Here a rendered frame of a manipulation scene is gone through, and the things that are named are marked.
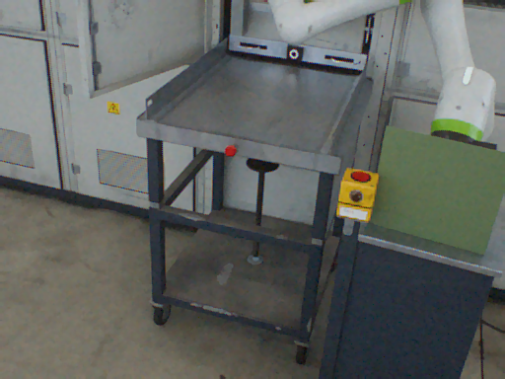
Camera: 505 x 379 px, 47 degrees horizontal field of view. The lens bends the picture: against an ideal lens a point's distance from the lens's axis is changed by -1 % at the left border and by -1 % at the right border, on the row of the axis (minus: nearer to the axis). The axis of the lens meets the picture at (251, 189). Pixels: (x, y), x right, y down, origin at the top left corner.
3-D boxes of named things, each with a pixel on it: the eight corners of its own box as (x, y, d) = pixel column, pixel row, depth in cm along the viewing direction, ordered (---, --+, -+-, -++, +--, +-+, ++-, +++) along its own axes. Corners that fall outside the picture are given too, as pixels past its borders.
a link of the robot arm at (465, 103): (481, 158, 152) (499, 93, 156) (479, 134, 138) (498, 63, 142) (432, 148, 158) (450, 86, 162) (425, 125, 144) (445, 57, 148)
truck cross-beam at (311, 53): (364, 70, 219) (367, 55, 216) (228, 49, 231) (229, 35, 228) (366, 66, 223) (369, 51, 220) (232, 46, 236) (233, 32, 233)
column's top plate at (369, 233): (504, 213, 162) (506, 206, 161) (500, 278, 136) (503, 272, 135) (373, 182, 173) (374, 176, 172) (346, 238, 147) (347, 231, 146)
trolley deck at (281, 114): (339, 176, 163) (342, 156, 160) (136, 135, 177) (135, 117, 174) (371, 94, 219) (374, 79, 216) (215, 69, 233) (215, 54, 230)
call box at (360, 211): (368, 224, 140) (375, 188, 135) (335, 217, 142) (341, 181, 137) (372, 207, 147) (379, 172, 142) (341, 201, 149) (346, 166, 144)
